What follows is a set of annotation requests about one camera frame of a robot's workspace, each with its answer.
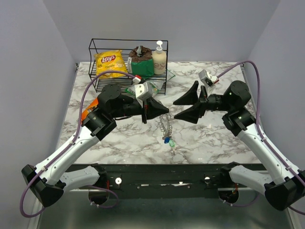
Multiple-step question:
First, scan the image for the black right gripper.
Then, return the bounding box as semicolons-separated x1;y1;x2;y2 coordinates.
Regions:
173;80;233;124

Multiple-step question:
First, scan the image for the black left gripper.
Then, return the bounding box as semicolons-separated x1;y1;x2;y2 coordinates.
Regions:
111;95;170;124

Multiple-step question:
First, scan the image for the metal disc keyring organizer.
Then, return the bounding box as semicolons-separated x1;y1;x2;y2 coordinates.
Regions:
158;114;173;140

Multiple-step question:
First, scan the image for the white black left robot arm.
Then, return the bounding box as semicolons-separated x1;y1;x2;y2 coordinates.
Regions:
21;84;169;208

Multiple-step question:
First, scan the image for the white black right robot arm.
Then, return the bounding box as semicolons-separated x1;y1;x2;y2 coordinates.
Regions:
173;80;305;211

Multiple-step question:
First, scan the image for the green white snack pouch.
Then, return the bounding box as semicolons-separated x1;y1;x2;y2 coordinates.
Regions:
124;81;165;97

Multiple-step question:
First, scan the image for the blue key tag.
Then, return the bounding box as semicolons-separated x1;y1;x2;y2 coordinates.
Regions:
164;137;170;144

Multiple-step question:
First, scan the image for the green key tag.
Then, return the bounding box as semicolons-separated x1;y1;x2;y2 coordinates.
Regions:
168;138;176;156

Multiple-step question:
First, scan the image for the green white card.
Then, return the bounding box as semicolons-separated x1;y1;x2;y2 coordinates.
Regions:
166;70;176;81

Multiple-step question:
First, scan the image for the green brown coffee bag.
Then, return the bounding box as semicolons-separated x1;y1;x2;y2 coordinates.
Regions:
127;45;154;77

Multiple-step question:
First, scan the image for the cream soap pump bottle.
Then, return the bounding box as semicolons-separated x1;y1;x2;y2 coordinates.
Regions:
152;40;167;75

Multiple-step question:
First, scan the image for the orange razor box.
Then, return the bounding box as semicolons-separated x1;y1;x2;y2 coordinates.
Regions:
81;98;98;121

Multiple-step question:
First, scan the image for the yellow Lays chips bag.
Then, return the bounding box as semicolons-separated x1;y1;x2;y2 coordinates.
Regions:
94;50;128;75

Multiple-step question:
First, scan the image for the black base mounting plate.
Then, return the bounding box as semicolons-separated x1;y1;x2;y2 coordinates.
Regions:
49;163;278;200

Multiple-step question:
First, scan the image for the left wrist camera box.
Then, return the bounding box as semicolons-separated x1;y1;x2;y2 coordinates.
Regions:
132;75;153;101

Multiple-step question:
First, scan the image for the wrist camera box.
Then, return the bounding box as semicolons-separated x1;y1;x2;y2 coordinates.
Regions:
132;75;153;101
199;70;219;87

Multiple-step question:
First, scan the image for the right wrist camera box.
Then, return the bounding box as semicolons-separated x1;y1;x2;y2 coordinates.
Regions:
199;70;219;87

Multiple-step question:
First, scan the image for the black wire shelf rack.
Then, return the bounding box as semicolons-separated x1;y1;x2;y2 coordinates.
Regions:
88;38;167;95

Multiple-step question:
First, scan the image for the aluminium frame rail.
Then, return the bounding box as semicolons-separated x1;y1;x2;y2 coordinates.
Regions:
38;169;291;192

